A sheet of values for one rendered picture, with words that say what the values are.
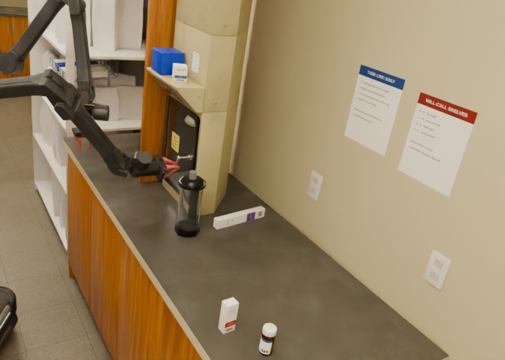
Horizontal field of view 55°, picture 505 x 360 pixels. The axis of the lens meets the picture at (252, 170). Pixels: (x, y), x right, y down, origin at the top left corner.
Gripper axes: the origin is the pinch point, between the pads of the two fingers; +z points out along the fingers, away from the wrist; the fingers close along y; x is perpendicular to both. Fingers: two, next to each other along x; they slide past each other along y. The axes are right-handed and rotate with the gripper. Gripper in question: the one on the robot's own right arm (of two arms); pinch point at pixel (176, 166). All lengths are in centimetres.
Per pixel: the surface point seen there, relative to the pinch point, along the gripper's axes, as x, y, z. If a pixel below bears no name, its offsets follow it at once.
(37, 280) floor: 146, 34, -36
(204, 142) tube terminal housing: -15.5, -1.0, 7.1
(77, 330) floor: 123, -12, -26
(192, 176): -12.1, -15.0, -2.7
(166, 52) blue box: -35.1, 29.9, -4.5
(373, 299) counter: -18, -82, 41
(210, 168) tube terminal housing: -4.8, -6.4, 11.3
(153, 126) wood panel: 6.7, 29.4, 1.2
